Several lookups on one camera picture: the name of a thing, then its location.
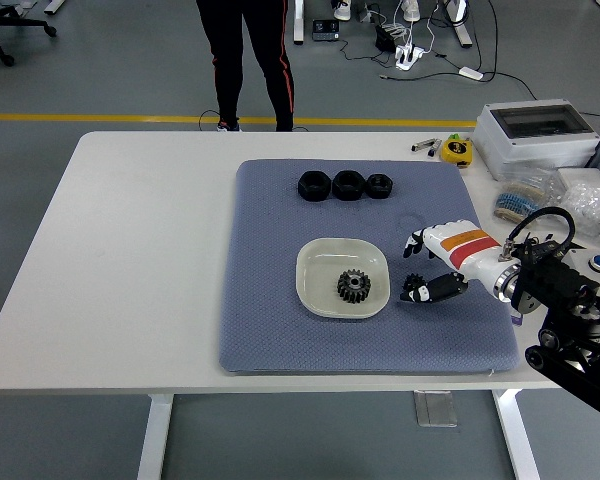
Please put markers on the blue-grey textured mat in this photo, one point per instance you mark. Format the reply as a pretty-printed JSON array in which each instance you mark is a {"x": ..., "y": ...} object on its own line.
[{"x": 260, "y": 280}]

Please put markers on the purple white label sheet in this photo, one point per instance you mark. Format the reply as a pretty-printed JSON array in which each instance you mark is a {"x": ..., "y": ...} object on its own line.
[{"x": 516, "y": 317}]

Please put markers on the person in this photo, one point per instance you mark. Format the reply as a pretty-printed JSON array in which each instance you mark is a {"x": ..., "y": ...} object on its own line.
[{"x": 230, "y": 50}]

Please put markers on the white power strip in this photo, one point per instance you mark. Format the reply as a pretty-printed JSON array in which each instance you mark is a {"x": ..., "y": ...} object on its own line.
[{"x": 409, "y": 56}]

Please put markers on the white table leg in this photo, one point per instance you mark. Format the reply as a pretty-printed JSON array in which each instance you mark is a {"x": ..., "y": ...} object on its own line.
[
  {"x": 155, "y": 440},
  {"x": 515, "y": 435}
]

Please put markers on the white desk leg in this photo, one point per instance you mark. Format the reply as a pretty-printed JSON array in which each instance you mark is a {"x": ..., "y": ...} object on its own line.
[
  {"x": 461, "y": 27},
  {"x": 299, "y": 22}
]

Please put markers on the small black hex nut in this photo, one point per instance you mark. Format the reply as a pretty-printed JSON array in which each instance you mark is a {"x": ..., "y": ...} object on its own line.
[{"x": 380, "y": 186}]

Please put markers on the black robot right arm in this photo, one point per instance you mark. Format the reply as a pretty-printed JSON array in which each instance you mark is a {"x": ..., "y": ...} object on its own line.
[{"x": 555, "y": 280}]

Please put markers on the black desk controller device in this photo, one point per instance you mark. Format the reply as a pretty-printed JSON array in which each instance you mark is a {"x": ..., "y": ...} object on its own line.
[{"x": 326, "y": 30}]

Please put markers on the flat white box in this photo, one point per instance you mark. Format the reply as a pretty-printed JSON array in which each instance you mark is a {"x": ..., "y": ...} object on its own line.
[{"x": 585, "y": 177}]

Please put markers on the small black gear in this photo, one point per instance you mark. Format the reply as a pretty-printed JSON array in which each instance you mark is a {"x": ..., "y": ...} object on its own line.
[{"x": 411, "y": 281}]

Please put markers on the black charger box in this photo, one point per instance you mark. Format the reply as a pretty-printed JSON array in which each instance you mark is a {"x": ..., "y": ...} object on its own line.
[{"x": 385, "y": 37}]

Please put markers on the grey electrical enclosure box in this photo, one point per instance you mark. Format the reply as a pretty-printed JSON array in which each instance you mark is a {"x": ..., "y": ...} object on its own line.
[{"x": 535, "y": 145}]

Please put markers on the white power adapter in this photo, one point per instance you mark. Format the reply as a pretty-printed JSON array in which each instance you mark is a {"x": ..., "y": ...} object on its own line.
[{"x": 471, "y": 73}]

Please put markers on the small dark marker pen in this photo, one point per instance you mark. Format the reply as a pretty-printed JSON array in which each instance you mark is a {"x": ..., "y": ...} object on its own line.
[{"x": 433, "y": 149}]

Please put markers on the bag of clear plastic parts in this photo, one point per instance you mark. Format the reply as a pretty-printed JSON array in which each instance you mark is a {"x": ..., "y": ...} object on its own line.
[{"x": 592, "y": 210}]

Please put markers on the large black hex nut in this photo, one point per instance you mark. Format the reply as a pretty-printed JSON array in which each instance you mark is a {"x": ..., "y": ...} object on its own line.
[
  {"x": 314, "y": 186},
  {"x": 349, "y": 185}
]

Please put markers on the metal floor plate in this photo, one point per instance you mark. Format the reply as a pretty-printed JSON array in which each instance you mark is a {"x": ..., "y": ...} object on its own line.
[{"x": 435, "y": 409}]

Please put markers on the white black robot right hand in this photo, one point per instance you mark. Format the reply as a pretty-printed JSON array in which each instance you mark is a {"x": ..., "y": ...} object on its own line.
[{"x": 465, "y": 245}]

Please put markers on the white shoe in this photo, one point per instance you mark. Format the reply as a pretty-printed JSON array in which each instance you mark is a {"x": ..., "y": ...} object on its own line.
[
  {"x": 343, "y": 9},
  {"x": 411, "y": 10}
]

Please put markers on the bag of blue resistors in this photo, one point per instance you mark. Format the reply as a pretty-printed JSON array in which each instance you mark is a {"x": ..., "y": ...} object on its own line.
[{"x": 517, "y": 202}]

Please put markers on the white square dish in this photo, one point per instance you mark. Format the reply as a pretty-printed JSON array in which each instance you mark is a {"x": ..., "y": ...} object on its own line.
[{"x": 320, "y": 270}]

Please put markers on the yellow tape measure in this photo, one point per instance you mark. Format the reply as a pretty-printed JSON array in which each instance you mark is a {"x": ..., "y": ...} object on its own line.
[{"x": 456, "y": 150}]

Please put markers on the large black gear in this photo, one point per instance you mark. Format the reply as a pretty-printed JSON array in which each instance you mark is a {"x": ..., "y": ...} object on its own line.
[{"x": 354, "y": 286}]

